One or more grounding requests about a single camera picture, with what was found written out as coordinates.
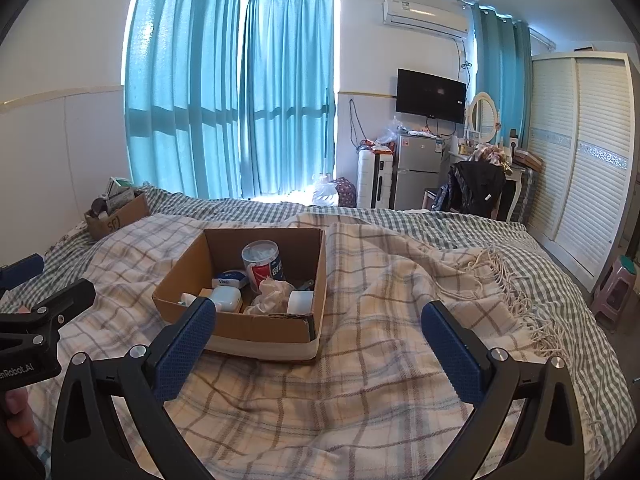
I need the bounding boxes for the plaid fringed blanket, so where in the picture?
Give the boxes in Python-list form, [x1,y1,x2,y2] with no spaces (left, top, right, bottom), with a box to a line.
[80,211,593,480]

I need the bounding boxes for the person's left hand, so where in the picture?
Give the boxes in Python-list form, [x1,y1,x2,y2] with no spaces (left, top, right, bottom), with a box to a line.
[5,388,37,449]

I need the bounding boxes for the wall cable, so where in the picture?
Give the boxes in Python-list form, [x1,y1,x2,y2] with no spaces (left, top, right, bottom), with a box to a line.
[348,98,369,149]

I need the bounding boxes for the plastic stool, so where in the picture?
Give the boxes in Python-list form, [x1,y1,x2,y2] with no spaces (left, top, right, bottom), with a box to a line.
[589,254,640,332]

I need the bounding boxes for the black jacket on chair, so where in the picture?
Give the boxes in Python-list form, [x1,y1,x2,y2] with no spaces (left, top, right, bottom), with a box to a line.
[432,159,506,219]

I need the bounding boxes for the white air conditioner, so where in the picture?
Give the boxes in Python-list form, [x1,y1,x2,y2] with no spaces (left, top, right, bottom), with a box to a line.
[382,0,471,39]

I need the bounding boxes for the white cloth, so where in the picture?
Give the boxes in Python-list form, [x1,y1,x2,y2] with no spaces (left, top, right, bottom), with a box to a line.
[243,277,296,316]

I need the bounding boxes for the clear plastic jar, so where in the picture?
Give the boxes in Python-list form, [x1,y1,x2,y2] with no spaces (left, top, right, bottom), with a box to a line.
[241,240,287,284]

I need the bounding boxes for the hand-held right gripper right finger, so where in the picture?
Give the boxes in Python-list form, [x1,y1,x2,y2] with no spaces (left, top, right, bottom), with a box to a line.
[421,301,596,480]

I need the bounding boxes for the silver mini fridge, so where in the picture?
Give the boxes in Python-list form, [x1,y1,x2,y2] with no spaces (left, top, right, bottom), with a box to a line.
[394,132,444,211]

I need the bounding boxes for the small white plastic item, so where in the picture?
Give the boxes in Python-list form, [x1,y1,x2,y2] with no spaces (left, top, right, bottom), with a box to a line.
[198,287,245,314]

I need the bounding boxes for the teal window curtain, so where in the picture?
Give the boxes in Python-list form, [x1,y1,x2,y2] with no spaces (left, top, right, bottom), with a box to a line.
[239,0,337,199]

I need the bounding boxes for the wide teal curtain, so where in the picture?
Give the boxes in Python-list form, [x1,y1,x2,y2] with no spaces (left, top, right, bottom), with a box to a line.
[122,0,244,202]

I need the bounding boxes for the dark floral bag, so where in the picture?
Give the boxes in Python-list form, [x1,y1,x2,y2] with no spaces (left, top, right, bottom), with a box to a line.
[333,177,358,207]

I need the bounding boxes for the green white carton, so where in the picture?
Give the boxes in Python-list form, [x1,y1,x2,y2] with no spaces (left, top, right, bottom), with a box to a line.
[106,176,135,200]

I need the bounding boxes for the white tape roll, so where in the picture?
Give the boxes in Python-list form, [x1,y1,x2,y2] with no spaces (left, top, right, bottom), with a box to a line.
[287,289,315,317]

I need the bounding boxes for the large clear water bottle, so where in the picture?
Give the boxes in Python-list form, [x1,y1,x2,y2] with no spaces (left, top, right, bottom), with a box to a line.
[312,172,340,206]

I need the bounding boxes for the black wall television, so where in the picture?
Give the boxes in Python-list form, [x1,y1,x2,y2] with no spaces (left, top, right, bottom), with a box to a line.
[395,68,468,124]

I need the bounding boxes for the small cardboard box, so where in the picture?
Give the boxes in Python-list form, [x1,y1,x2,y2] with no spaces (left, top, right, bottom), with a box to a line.
[83,192,151,242]

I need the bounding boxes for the bed with checked sheet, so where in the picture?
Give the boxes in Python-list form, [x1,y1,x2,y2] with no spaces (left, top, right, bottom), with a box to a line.
[0,185,633,480]

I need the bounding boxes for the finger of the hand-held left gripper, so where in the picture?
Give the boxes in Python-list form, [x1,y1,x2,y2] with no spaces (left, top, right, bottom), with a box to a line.
[0,279,96,345]
[0,254,45,291]

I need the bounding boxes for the grey suitcase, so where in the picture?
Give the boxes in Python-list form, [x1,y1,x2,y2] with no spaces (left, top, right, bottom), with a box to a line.
[509,167,539,224]

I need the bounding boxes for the clear plastic bag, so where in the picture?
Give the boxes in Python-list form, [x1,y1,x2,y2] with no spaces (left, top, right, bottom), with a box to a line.
[374,116,404,146]

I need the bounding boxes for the white oval mirror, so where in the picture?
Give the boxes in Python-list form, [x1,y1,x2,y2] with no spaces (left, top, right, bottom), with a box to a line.
[467,91,501,144]

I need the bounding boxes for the white suitcase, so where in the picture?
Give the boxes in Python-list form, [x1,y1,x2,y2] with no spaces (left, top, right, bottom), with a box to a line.
[357,149,399,209]

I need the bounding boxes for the narrow teal curtain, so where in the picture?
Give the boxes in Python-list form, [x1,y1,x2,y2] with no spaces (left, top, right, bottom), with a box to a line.
[472,4,534,144]

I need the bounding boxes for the white louvred wardrobe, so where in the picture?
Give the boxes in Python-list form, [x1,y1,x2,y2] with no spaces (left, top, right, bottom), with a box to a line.
[524,52,640,292]

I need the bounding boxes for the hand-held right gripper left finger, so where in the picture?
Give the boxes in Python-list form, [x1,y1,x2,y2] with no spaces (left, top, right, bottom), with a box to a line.
[51,297,217,480]

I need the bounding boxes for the blue white tissue pack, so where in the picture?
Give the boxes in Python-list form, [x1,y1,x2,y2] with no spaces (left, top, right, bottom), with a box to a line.
[212,269,249,290]

